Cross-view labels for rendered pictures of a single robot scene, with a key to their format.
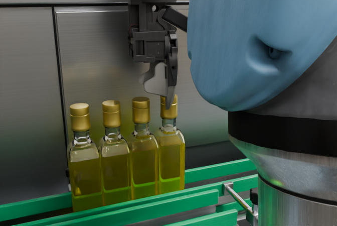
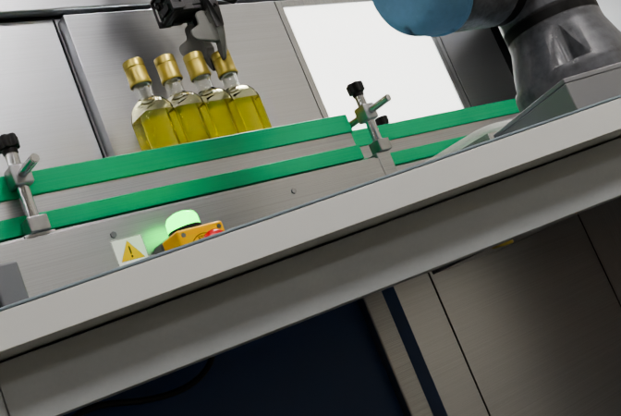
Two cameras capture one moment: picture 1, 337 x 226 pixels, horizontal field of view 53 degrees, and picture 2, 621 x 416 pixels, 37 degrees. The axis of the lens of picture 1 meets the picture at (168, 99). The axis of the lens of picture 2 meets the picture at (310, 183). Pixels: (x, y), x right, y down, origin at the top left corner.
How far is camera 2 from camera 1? 1.18 m
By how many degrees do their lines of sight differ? 35
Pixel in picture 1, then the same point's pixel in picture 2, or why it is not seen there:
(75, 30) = (88, 31)
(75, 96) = (109, 104)
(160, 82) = (206, 28)
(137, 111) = (194, 62)
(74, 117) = (133, 67)
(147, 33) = not seen: outside the picture
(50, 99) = (77, 121)
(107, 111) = (164, 61)
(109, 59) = not seen: hidden behind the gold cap
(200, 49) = not seen: outside the picture
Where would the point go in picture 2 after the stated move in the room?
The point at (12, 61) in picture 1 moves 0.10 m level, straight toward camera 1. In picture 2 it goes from (24, 79) to (49, 49)
